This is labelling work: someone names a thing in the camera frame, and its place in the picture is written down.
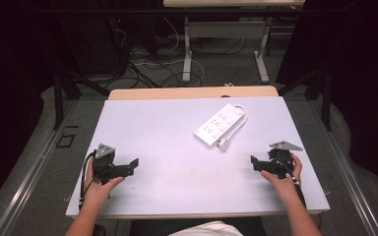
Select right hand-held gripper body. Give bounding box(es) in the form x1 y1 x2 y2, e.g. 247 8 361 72
265 140 305 180

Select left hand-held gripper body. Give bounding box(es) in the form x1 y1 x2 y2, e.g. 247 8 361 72
93 143 126 186

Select person's right hand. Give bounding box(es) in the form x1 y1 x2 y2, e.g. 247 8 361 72
260 153 305 200

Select person's left hand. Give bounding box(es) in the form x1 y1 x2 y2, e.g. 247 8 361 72
83 156 126 210

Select white power plug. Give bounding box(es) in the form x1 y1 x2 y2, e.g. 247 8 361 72
217 138 230 152

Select white power strip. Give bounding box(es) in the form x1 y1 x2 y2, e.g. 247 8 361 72
193 102 246 148

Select person's dark pants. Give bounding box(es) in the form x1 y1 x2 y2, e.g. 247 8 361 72
128 216 268 236

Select black metal stand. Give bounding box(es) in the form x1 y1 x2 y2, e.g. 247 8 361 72
277 65 335 133
51 58 111 131

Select person's white shirt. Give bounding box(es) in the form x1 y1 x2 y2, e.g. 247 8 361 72
167 220 244 236

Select dark computer tower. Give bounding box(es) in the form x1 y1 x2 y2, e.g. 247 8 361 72
75 14 131 77

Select white desk with metal legs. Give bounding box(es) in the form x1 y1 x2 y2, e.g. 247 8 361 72
162 0 306 85

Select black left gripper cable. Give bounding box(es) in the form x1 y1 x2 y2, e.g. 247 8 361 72
78 150 98 210

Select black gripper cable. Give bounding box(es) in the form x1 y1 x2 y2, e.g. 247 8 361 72
275 156 307 208
78 150 98 210

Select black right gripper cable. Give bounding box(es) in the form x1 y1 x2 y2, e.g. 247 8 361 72
275 156 307 208

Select white power strip cable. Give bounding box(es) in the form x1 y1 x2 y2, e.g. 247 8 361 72
222 103 249 143

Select metal floor rail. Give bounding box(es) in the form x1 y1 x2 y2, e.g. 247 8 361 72
303 99 378 236
0 99 80 236

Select tangle of floor cables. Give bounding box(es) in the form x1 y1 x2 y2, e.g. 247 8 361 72
104 16 254 90

